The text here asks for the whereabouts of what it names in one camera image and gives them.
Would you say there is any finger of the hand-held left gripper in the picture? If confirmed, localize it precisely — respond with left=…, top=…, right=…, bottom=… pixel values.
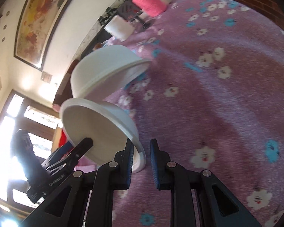
left=41, top=137, right=94, bottom=171

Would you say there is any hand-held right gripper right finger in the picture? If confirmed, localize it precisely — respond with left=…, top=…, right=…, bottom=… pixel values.
left=150, top=138, right=263, bottom=227

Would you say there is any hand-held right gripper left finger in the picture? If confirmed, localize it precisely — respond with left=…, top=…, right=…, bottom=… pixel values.
left=21, top=138, right=135, bottom=227

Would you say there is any white bowl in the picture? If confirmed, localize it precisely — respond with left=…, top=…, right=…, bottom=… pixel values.
left=70, top=44, right=152, bottom=103
left=59, top=98, right=147, bottom=173

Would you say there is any red gold-rimmed plate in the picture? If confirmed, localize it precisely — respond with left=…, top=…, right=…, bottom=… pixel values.
left=58, top=128, right=71, bottom=148

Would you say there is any brown glass door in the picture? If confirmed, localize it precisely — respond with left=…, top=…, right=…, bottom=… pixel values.
left=0, top=89, right=62, bottom=218

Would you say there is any purple floral tablecloth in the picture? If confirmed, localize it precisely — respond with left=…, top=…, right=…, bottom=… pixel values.
left=73, top=0, right=284, bottom=227

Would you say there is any white plastic jar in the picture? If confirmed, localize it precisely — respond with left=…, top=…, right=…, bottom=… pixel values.
left=104, top=15, right=135, bottom=40

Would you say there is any framed horse painting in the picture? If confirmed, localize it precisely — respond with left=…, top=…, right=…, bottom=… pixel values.
left=14, top=0, right=80, bottom=72

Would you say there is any black phone stand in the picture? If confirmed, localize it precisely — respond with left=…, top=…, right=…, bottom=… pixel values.
left=117, top=0, right=154, bottom=27

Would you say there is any small framed wall picture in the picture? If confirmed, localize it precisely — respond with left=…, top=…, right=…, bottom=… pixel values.
left=41, top=71, right=53, bottom=84

